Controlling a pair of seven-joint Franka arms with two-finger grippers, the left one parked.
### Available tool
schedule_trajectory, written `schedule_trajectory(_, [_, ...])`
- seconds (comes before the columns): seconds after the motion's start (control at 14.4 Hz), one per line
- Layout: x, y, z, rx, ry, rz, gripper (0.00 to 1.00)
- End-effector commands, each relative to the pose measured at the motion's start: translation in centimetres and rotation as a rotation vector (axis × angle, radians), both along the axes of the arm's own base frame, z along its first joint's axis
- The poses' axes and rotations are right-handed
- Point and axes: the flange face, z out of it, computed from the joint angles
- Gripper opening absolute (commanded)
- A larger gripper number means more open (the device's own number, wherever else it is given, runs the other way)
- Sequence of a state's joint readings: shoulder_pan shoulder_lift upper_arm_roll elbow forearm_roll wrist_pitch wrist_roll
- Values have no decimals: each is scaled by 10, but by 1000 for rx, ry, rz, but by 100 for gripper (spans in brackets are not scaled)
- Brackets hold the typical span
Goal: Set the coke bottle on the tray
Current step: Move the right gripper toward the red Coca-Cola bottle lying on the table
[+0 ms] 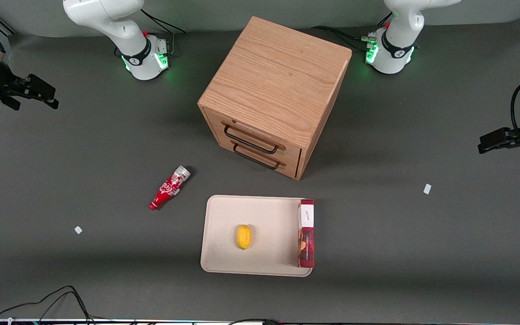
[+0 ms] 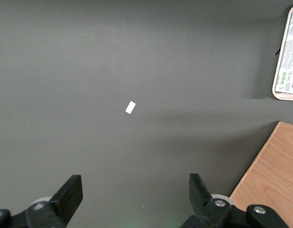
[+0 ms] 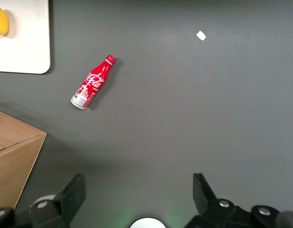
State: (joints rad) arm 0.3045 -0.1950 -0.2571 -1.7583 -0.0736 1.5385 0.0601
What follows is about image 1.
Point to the beige rectangular tray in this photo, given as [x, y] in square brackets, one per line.
[264, 225]

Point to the yellow lemon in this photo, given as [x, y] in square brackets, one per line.
[243, 237]

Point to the wooden drawer cabinet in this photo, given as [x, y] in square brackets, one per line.
[278, 81]

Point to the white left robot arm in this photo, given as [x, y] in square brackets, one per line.
[400, 31]

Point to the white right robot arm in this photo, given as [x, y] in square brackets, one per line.
[106, 22]

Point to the red snack box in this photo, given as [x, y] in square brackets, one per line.
[306, 243]

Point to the red coke bottle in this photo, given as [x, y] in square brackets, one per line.
[167, 189]

